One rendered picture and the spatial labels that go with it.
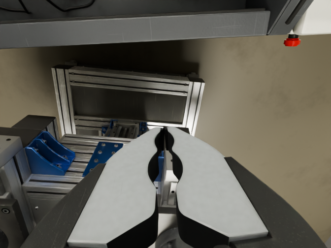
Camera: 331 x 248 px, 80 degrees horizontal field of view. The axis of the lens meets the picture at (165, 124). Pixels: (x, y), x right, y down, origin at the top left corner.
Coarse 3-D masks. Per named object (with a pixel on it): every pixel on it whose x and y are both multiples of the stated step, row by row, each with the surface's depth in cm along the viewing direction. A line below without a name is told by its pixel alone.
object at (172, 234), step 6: (174, 228) 46; (162, 234) 47; (168, 234) 45; (174, 234) 45; (156, 240) 48; (162, 240) 45; (168, 240) 44; (174, 240) 44; (180, 240) 43; (156, 246) 47; (162, 246) 45; (168, 246) 45; (174, 246) 43; (180, 246) 43; (186, 246) 42
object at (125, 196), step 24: (144, 144) 11; (120, 168) 9; (144, 168) 9; (96, 192) 8; (120, 192) 8; (144, 192) 8; (96, 216) 7; (120, 216) 7; (144, 216) 7; (72, 240) 6; (96, 240) 6; (120, 240) 6; (144, 240) 7
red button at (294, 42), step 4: (288, 36) 50; (292, 36) 49; (296, 36) 49; (284, 40) 50; (288, 40) 49; (292, 40) 49; (296, 40) 48; (300, 40) 49; (288, 44) 49; (292, 44) 49; (296, 44) 49
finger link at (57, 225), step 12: (96, 168) 9; (84, 180) 9; (96, 180) 8; (72, 192) 8; (84, 192) 8; (60, 204) 7; (72, 204) 7; (84, 204) 7; (48, 216) 7; (60, 216) 7; (72, 216) 7; (36, 228) 7; (48, 228) 7; (60, 228) 7; (72, 228) 7; (36, 240) 6; (48, 240) 6; (60, 240) 6
